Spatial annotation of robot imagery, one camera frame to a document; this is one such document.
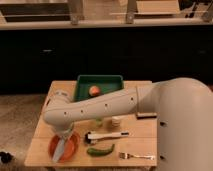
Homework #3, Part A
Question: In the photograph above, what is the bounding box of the orange ball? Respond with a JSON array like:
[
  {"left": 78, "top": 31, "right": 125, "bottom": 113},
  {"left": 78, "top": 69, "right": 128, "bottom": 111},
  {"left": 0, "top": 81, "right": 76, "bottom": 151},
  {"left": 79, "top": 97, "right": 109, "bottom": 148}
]
[{"left": 89, "top": 86, "right": 101, "bottom": 97}]

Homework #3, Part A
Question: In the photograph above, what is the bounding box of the red bowl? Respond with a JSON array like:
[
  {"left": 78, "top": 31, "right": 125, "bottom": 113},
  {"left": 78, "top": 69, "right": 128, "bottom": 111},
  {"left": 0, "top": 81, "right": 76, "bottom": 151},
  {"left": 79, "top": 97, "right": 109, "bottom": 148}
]
[{"left": 48, "top": 132, "right": 80, "bottom": 163}]

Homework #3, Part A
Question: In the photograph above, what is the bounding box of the small cream cup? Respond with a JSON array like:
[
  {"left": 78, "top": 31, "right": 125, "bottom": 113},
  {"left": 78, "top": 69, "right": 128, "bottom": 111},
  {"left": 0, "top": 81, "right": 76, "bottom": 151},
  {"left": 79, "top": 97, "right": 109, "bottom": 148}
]
[{"left": 111, "top": 117, "right": 121, "bottom": 127}]

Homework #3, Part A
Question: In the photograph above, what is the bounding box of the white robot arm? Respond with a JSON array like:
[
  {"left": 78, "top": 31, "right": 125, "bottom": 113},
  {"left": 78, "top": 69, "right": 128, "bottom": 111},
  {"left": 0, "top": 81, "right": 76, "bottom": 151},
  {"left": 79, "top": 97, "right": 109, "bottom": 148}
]
[{"left": 43, "top": 78, "right": 213, "bottom": 171}]

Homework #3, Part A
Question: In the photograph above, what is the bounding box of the black object on floor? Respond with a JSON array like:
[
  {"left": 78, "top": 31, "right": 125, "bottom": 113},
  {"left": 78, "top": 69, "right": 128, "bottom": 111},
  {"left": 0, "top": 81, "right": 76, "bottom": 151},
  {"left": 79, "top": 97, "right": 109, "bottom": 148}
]
[{"left": 0, "top": 151, "right": 13, "bottom": 164}]

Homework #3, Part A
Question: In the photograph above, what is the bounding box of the dark brown block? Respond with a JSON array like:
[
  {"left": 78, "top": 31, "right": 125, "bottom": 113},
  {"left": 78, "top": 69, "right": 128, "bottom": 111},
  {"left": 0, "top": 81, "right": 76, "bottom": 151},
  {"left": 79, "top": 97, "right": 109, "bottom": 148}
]
[{"left": 136, "top": 113, "right": 157, "bottom": 119}]

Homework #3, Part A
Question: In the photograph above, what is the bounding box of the green chili pepper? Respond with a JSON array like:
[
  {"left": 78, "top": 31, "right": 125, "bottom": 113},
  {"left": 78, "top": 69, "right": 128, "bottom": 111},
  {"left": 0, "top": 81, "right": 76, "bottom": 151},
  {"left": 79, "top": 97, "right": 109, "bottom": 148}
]
[{"left": 87, "top": 144, "right": 115, "bottom": 157}]

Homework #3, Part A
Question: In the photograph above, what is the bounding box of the green tray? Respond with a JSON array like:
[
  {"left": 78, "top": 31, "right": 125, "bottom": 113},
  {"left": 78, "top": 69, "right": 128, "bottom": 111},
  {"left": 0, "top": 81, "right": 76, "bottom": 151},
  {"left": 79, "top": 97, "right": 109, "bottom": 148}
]
[{"left": 74, "top": 75, "right": 124, "bottom": 102}]

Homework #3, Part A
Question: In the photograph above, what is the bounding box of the black cabinet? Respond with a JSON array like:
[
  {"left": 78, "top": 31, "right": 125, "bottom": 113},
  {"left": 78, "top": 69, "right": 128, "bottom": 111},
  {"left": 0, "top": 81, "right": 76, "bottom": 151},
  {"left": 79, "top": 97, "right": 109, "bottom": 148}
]
[{"left": 0, "top": 26, "right": 213, "bottom": 94}]

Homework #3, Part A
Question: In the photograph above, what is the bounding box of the small green cup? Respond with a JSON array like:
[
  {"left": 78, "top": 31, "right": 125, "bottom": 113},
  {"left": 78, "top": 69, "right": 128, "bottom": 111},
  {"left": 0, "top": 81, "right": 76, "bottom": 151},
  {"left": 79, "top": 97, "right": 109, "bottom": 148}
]
[{"left": 95, "top": 118, "right": 103, "bottom": 127}]

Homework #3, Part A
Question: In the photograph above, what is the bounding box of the silver fork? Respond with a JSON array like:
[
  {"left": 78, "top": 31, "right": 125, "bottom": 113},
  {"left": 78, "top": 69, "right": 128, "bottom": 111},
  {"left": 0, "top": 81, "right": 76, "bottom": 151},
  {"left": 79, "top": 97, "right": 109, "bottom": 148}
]
[{"left": 119, "top": 152, "right": 155, "bottom": 160}]

